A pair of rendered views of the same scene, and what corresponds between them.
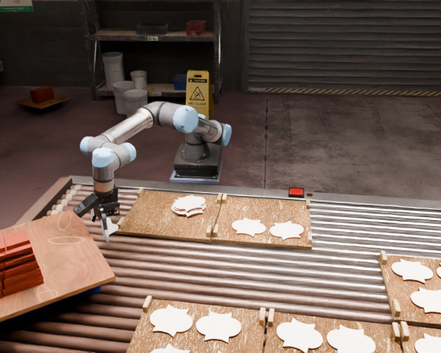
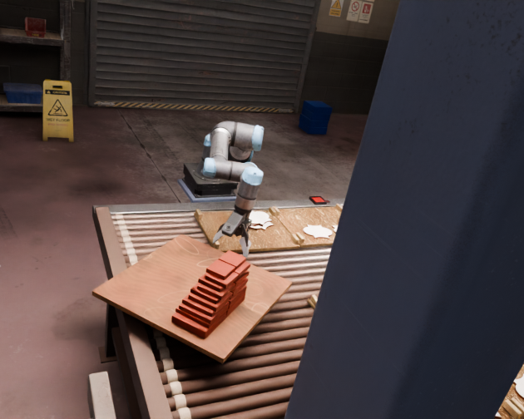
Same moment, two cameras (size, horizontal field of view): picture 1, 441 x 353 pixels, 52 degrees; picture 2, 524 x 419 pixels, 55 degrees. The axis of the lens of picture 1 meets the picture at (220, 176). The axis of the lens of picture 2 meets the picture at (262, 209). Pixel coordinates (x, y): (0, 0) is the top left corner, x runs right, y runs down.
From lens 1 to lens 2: 1.44 m
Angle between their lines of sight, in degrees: 33
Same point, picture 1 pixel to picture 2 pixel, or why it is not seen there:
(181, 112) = (259, 131)
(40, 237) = (185, 263)
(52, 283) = (251, 298)
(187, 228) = (274, 239)
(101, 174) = (254, 192)
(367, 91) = (217, 106)
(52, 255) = not seen: hidden behind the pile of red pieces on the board
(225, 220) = (294, 229)
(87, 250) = not seen: hidden behind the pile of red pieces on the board
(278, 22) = (129, 29)
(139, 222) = (227, 240)
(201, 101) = (64, 117)
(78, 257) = not seen: hidden behind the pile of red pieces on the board
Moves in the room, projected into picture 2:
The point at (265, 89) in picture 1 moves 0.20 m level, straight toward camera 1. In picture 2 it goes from (115, 103) to (117, 108)
